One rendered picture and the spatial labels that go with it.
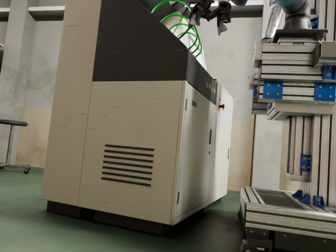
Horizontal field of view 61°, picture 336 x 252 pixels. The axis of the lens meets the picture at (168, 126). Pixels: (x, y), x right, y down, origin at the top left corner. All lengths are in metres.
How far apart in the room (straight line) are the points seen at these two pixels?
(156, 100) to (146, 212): 0.58
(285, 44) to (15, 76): 4.09
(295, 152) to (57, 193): 1.36
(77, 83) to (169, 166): 0.77
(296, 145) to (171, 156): 0.68
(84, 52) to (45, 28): 3.34
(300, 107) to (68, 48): 1.37
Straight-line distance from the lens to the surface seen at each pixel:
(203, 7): 1.83
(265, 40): 2.20
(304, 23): 1.57
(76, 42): 1.89
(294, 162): 1.67
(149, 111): 1.50
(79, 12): 1.97
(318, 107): 1.60
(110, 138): 1.60
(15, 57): 5.00
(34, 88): 4.92
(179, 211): 1.51
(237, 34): 4.11
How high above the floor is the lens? 0.43
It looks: 5 degrees up
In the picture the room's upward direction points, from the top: 5 degrees clockwise
